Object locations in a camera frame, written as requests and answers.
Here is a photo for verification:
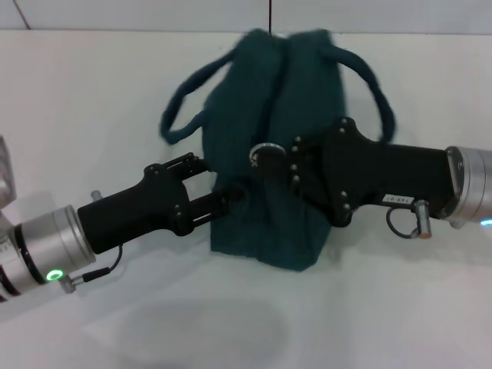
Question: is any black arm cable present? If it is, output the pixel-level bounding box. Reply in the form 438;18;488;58
57;245;124;296
385;198;434;241

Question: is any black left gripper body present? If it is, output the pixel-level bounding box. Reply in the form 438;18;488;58
76;163;194;255

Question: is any teal fabric lunch bag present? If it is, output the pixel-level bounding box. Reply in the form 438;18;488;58
159;28;399;273

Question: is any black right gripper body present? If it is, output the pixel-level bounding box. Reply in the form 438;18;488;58
306;117;459;228

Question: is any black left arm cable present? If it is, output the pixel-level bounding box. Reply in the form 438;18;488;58
57;245;124;296

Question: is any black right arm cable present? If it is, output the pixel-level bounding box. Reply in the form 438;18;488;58
385;198;434;241

